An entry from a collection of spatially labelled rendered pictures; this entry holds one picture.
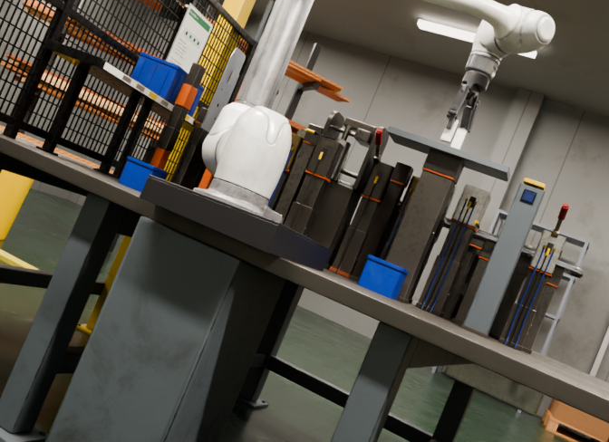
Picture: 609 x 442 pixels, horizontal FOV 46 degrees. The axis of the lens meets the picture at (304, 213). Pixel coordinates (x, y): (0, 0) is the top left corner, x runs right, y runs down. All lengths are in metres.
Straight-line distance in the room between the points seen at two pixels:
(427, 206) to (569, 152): 6.50
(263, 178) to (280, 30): 0.48
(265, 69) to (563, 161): 6.72
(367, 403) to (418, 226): 0.70
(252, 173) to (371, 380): 0.58
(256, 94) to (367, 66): 7.30
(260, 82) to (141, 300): 0.69
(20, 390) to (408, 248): 1.12
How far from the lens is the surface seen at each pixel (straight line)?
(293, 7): 2.09
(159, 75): 2.68
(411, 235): 2.12
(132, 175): 2.33
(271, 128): 1.81
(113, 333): 1.80
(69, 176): 1.97
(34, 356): 2.01
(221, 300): 1.66
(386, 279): 2.00
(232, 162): 1.79
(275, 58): 2.05
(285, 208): 2.36
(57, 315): 1.98
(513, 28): 2.08
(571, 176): 8.50
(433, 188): 2.13
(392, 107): 9.01
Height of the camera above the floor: 0.75
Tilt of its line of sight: 2 degrees up
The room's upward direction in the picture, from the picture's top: 23 degrees clockwise
